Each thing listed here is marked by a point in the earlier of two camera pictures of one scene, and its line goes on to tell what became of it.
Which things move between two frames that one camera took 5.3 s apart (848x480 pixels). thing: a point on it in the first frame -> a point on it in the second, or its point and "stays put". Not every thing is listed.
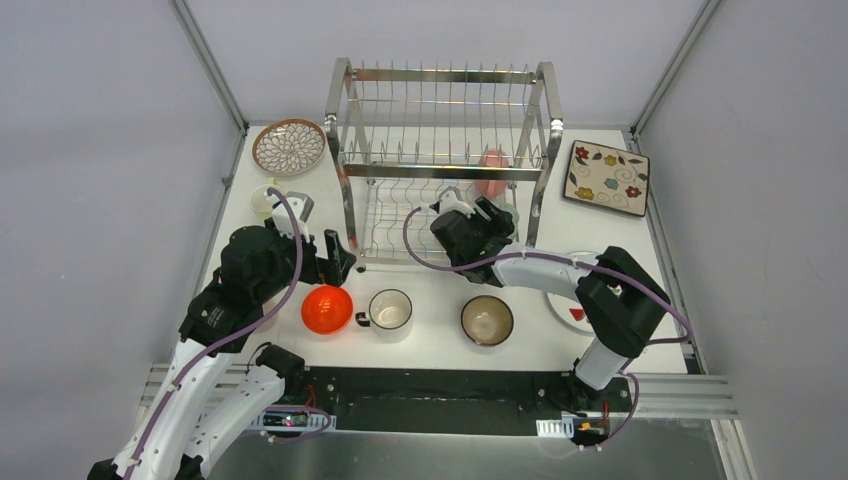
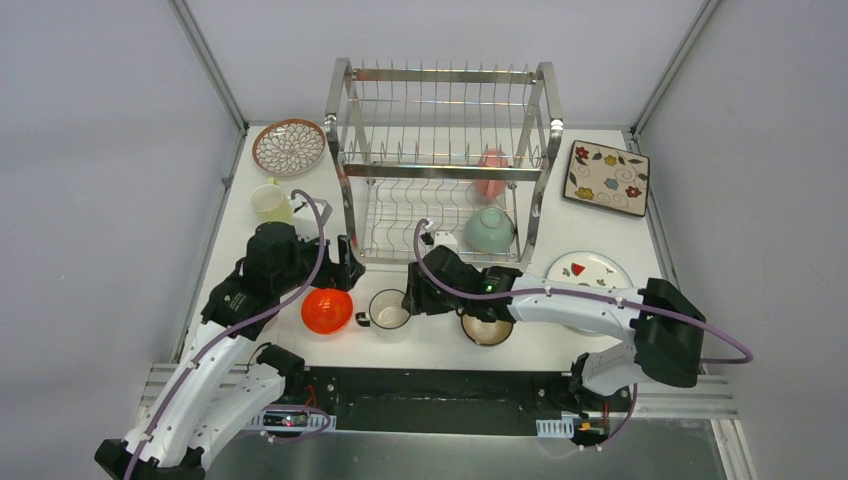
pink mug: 493,189 stays put
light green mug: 260,203 stays put
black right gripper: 500,225 -> 416,298
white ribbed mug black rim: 390,315 stays put
